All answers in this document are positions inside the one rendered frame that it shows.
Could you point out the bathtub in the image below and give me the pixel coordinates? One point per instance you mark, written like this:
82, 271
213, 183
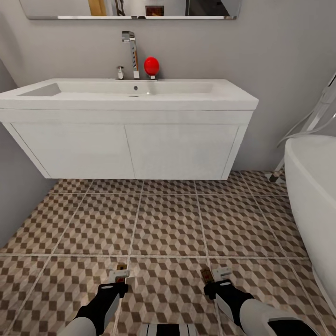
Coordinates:
310, 169

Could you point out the mousetrap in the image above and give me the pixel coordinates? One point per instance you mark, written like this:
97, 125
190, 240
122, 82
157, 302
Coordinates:
121, 267
207, 276

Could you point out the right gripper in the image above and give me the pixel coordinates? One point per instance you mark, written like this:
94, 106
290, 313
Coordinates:
211, 288

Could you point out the furniture sink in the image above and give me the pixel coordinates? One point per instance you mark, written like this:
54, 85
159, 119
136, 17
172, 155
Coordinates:
129, 128

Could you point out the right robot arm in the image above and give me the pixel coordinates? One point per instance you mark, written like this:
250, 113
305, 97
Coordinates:
253, 316

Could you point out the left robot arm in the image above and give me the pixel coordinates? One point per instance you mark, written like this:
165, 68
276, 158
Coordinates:
93, 319

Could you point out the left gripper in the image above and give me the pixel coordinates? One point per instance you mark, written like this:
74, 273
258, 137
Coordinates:
121, 288

